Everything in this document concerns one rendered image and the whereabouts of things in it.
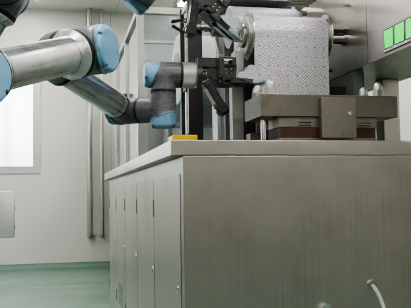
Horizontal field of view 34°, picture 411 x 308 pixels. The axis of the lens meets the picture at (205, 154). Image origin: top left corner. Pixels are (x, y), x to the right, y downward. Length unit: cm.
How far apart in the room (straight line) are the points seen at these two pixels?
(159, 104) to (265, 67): 35
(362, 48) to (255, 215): 66
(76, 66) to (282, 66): 75
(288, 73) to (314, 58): 9
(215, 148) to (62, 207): 584
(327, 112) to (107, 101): 60
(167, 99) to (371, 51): 61
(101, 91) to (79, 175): 565
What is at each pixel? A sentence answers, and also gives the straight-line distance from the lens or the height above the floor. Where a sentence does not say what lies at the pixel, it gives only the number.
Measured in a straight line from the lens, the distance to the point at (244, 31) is 210.
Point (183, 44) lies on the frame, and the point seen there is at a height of 131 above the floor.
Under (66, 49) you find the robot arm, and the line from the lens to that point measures 154.
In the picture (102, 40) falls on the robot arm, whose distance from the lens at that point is 160.
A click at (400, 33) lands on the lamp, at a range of 191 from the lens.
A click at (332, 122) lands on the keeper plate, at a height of 95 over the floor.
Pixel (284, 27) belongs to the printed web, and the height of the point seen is 127.
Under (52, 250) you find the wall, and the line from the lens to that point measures 752.
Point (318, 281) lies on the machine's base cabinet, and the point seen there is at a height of 53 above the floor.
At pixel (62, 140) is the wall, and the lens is 753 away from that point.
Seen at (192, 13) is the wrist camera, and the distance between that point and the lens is 208.
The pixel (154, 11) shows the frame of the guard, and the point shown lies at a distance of 310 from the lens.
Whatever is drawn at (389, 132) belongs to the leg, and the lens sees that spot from 234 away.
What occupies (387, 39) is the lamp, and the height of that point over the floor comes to 118.
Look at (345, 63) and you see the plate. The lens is 224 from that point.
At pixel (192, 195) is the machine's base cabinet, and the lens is 171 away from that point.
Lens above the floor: 76
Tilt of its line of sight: 3 degrees up
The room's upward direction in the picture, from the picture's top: 1 degrees counter-clockwise
